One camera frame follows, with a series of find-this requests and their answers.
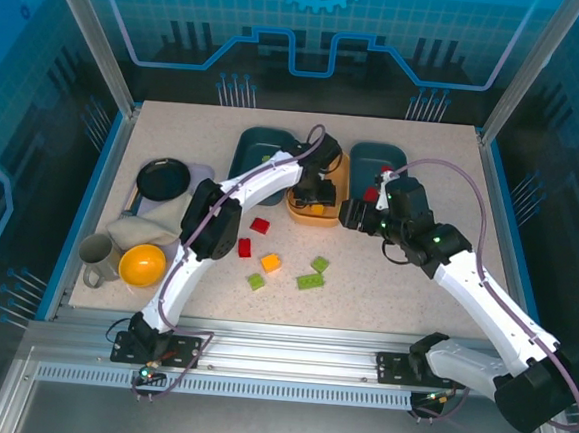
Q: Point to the orange plastic container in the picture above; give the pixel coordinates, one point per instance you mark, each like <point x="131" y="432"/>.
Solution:
<point x="314" y="218"/>

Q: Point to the long green lego brick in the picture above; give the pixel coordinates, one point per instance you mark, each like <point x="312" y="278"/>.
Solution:
<point x="310" y="281"/>

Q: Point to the beige cloth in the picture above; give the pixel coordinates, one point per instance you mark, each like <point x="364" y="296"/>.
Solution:
<point x="143" y="227"/>

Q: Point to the aluminium frame rail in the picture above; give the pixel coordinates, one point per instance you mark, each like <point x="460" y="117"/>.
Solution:
<point x="284" y="349"/>

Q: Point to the orange lego brick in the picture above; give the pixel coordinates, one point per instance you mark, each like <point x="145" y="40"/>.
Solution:
<point x="271" y="263"/>
<point x="317" y="209"/>

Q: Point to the slotted aluminium strip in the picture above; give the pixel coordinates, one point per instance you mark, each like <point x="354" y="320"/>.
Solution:
<point x="256" y="389"/>

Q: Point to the lavender plastic tray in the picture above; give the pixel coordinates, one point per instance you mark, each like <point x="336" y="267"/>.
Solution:
<point x="203" y="172"/>

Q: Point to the small connector with green light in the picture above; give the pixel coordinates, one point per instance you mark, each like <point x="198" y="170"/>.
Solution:
<point x="146" y="370"/>
<point x="436" y="398"/>

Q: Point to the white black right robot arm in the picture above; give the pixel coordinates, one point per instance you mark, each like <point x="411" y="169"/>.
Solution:
<point x="488" y="302"/>

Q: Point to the aluminium frame post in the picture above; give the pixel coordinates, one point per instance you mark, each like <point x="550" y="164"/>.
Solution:
<point x="532" y="70"/>
<point x="93" y="35"/>

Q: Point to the small red lego brick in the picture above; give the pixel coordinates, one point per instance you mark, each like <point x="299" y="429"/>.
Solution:
<point x="386" y="170"/>

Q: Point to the yellow bowl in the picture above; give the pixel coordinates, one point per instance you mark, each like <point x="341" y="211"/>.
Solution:
<point x="142" y="265"/>

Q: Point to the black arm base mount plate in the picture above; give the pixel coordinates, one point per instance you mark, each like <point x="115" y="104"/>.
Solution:
<point x="183" y="353"/>
<point x="393" y="369"/>

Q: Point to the teal plastic container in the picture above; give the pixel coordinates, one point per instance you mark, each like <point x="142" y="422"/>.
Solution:
<point x="369" y="160"/>
<point x="254" y="148"/>

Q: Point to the black round plate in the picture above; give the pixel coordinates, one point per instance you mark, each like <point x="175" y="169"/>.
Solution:
<point x="163" y="179"/>

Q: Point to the grey mug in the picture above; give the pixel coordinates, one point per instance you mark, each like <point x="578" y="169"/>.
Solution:
<point x="97" y="256"/>

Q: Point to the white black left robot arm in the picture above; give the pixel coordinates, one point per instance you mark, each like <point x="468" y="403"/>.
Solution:
<point x="184" y="278"/>

